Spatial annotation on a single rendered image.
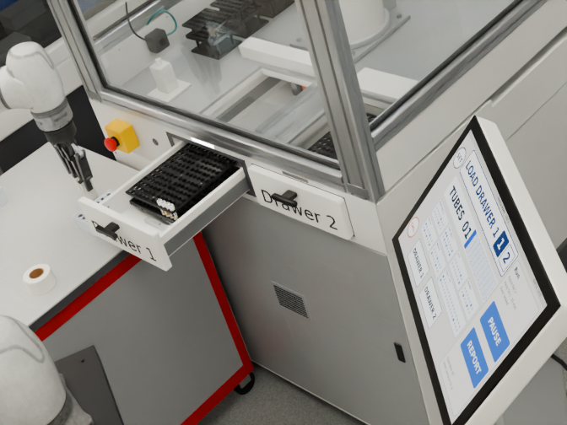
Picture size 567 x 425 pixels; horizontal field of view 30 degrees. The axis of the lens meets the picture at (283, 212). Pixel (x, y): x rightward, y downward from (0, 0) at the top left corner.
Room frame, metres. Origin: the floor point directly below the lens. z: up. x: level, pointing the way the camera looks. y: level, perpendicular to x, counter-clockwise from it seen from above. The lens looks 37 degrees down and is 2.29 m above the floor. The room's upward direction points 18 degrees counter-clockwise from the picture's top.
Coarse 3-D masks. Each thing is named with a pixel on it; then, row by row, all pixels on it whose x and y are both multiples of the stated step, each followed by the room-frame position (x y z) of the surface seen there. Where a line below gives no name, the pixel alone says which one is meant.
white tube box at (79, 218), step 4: (108, 192) 2.32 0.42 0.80; (112, 192) 2.32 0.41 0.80; (100, 196) 2.31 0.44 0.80; (96, 200) 2.31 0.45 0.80; (100, 200) 2.30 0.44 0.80; (80, 212) 2.27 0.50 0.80; (76, 216) 2.26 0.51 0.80; (80, 216) 2.27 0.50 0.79; (76, 220) 2.25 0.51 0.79; (80, 220) 2.23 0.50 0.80; (84, 220) 2.23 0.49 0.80; (80, 224) 2.24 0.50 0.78; (84, 224) 2.22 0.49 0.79; (88, 224) 2.21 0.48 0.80; (80, 228) 2.25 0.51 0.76; (84, 228) 2.23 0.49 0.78; (88, 228) 2.21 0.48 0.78; (88, 232) 2.22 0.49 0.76; (96, 236) 2.20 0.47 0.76
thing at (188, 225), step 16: (176, 144) 2.29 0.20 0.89; (160, 160) 2.24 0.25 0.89; (240, 176) 2.08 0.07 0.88; (224, 192) 2.04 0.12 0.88; (240, 192) 2.07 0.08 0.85; (112, 208) 2.14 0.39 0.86; (128, 208) 2.16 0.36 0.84; (192, 208) 2.00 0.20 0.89; (208, 208) 2.01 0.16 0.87; (224, 208) 2.03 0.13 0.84; (144, 224) 2.08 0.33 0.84; (176, 224) 1.96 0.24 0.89; (192, 224) 1.98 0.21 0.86; (176, 240) 1.94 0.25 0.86
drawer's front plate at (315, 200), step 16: (256, 176) 2.01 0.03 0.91; (272, 176) 1.97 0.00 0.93; (256, 192) 2.03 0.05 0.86; (272, 192) 1.98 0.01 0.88; (304, 192) 1.89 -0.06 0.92; (320, 192) 1.86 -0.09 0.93; (272, 208) 2.00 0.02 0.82; (304, 208) 1.90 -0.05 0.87; (320, 208) 1.86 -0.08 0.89; (336, 208) 1.81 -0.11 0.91; (320, 224) 1.87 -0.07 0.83; (336, 224) 1.83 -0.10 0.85
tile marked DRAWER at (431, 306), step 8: (432, 280) 1.38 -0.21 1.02; (424, 288) 1.39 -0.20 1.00; (432, 288) 1.36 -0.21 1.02; (424, 296) 1.37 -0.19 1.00; (432, 296) 1.35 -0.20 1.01; (424, 304) 1.36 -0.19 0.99; (432, 304) 1.34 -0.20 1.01; (440, 304) 1.31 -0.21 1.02; (424, 312) 1.34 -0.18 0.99; (432, 312) 1.32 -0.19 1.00; (440, 312) 1.30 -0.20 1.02; (432, 320) 1.31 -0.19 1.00
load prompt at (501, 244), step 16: (464, 176) 1.48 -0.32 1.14; (480, 176) 1.43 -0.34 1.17; (480, 192) 1.40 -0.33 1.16; (480, 208) 1.38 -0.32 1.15; (496, 208) 1.33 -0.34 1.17; (480, 224) 1.35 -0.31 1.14; (496, 224) 1.31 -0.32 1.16; (496, 240) 1.28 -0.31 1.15; (512, 240) 1.24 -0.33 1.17; (496, 256) 1.26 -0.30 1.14; (512, 256) 1.22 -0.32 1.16
